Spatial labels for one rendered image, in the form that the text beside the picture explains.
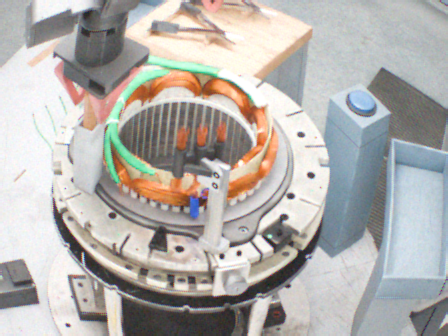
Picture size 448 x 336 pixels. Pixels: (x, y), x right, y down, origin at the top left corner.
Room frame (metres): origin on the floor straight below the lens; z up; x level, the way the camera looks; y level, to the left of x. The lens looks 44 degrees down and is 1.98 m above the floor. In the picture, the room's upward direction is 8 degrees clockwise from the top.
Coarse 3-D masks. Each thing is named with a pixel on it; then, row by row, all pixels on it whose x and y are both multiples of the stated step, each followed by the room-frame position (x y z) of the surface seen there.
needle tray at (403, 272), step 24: (408, 144) 1.06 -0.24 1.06; (408, 168) 1.05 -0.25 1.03; (432, 168) 1.06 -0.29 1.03; (408, 192) 1.01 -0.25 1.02; (432, 192) 1.01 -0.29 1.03; (384, 216) 0.96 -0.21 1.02; (408, 216) 0.96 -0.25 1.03; (432, 216) 0.97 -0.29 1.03; (384, 240) 0.90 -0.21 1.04; (408, 240) 0.92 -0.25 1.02; (432, 240) 0.92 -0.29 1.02; (384, 264) 0.84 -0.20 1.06; (408, 264) 0.87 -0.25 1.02; (432, 264) 0.87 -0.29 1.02; (384, 288) 0.81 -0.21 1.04; (408, 288) 0.81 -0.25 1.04; (432, 288) 0.81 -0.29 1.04; (360, 312) 0.94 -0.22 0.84; (384, 312) 0.89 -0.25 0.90; (408, 312) 0.89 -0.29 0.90
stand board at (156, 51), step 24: (144, 24) 1.23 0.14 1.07; (192, 24) 1.24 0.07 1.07; (216, 24) 1.24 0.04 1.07; (240, 24) 1.25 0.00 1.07; (264, 24) 1.26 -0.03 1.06; (288, 24) 1.27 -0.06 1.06; (168, 48) 1.17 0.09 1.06; (192, 48) 1.18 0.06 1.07; (216, 48) 1.18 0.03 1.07; (240, 48) 1.19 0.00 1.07; (264, 48) 1.20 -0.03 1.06; (288, 48) 1.21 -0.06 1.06; (264, 72) 1.16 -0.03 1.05
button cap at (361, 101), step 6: (360, 90) 1.17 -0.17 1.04; (354, 96) 1.15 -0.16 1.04; (360, 96) 1.16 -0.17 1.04; (366, 96) 1.16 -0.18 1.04; (354, 102) 1.14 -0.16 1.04; (360, 102) 1.14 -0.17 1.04; (366, 102) 1.15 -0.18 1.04; (372, 102) 1.15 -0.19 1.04; (360, 108) 1.13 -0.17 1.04; (366, 108) 1.14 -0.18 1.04; (372, 108) 1.14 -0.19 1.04
